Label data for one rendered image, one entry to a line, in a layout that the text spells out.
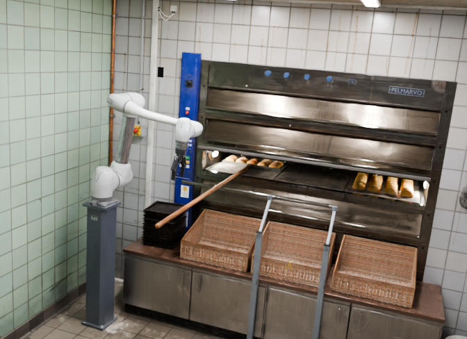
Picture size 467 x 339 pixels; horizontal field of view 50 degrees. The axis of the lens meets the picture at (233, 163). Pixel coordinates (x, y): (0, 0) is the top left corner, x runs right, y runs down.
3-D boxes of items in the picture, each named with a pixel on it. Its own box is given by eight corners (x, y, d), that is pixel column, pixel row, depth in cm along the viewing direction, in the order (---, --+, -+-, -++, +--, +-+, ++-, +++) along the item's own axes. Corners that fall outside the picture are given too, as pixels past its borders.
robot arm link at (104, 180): (86, 195, 374) (86, 167, 369) (102, 190, 391) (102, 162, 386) (103, 199, 368) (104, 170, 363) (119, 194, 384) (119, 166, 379)
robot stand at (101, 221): (80, 324, 396) (82, 203, 374) (96, 312, 415) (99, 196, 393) (102, 331, 389) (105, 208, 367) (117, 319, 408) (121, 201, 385)
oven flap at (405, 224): (200, 199, 433) (204, 176, 434) (419, 238, 380) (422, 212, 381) (198, 199, 429) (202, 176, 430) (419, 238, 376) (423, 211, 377)
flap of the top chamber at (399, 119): (205, 109, 415) (210, 86, 417) (436, 136, 362) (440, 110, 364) (203, 108, 411) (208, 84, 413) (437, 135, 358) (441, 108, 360)
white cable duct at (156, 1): (143, 254, 462) (153, -7, 411) (148, 255, 461) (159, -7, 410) (142, 255, 461) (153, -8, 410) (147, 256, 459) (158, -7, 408)
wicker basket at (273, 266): (265, 251, 420) (267, 219, 414) (332, 265, 404) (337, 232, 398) (249, 274, 375) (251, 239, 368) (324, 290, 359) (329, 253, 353)
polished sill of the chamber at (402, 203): (203, 173, 434) (204, 169, 433) (424, 208, 380) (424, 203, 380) (201, 174, 428) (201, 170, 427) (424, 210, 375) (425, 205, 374)
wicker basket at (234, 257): (201, 238, 438) (203, 208, 431) (264, 251, 421) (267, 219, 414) (178, 258, 393) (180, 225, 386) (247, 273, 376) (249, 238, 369)
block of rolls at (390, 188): (358, 174, 460) (358, 168, 459) (413, 182, 446) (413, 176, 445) (351, 189, 404) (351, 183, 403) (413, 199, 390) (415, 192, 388)
